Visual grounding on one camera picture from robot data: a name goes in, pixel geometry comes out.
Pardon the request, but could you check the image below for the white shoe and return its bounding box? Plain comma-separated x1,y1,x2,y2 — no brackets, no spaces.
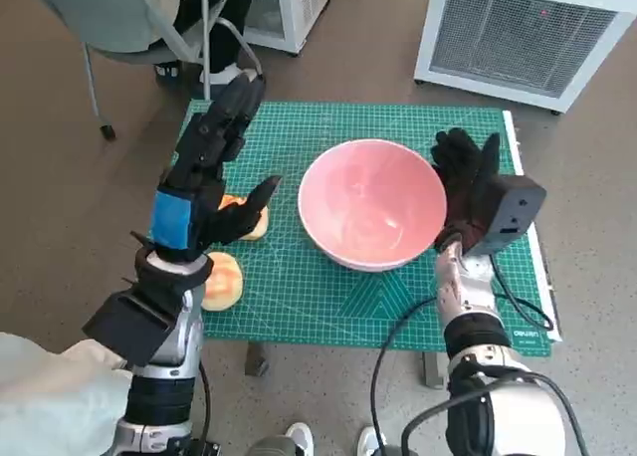
286,421,315,456
356,425,384,456

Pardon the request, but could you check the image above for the long black cable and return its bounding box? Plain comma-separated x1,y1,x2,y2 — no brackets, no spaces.
369,296,442,456

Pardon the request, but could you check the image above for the toy bread bun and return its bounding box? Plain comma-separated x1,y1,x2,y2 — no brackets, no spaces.
200,250,245,312
216,193,271,242

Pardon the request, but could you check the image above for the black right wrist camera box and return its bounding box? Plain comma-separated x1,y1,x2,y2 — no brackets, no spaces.
467,174,547,258

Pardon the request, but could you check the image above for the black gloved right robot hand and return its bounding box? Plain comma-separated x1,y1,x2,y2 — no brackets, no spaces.
430,128,502,251

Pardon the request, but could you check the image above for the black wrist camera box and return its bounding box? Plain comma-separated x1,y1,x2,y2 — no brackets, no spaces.
467,174,547,258
82,286,193,367

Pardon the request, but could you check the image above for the green cutting mat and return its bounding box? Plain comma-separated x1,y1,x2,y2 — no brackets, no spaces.
148,100,554,350

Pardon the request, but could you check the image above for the pink bowl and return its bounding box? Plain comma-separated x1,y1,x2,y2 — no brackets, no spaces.
297,137,448,273

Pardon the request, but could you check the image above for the seated person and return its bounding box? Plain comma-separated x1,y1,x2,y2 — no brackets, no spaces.
153,0,258,87

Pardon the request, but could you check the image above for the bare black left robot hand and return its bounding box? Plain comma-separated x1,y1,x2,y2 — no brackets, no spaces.
146,73,285,264

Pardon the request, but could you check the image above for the grey office chair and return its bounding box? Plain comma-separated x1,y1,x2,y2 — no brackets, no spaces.
24,0,265,141

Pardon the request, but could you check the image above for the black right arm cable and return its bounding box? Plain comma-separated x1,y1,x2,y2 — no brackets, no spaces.
400,370,581,456

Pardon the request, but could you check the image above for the small white mesh cabinet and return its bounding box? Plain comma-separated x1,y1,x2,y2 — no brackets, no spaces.
243,0,344,55

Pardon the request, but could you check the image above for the black table leg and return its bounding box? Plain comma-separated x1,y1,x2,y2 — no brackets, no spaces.
421,350,445,388
244,341,269,376

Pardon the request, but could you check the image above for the black right camera cable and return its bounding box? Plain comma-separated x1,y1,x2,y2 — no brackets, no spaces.
489,255,555,332

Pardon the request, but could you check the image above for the large white mesh cabinet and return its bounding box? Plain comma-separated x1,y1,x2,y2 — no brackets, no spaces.
413,0,637,114

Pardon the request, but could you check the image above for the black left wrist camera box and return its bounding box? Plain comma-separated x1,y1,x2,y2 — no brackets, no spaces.
82,286,193,367

